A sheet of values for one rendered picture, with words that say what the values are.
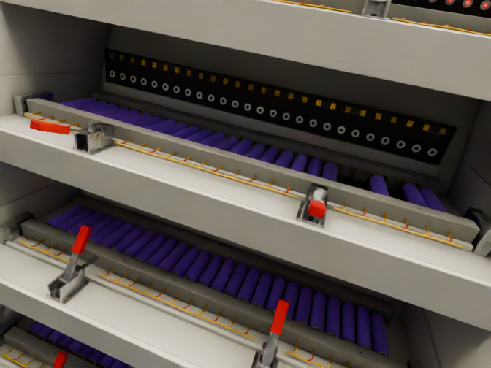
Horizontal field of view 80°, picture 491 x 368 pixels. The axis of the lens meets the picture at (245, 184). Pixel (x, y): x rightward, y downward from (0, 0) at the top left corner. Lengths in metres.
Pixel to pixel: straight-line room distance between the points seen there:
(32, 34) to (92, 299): 0.37
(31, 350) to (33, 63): 0.44
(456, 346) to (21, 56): 0.63
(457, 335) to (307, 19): 0.35
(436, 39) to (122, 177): 0.32
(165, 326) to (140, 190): 0.17
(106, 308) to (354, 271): 0.30
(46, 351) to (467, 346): 0.57
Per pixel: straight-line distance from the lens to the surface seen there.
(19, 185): 0.57
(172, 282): 0.43
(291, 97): 0.45
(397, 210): 0.34
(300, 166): 0.37
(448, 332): 0.43
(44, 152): 0.42
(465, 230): 0.36
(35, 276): 0.50
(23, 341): 0.64
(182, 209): 0.32
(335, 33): 0.30
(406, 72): 0.31
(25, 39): 0.53
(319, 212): 0.23
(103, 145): 0.40
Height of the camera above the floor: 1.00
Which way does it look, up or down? 9 degrees down
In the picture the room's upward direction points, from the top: 15 degrees clockwise
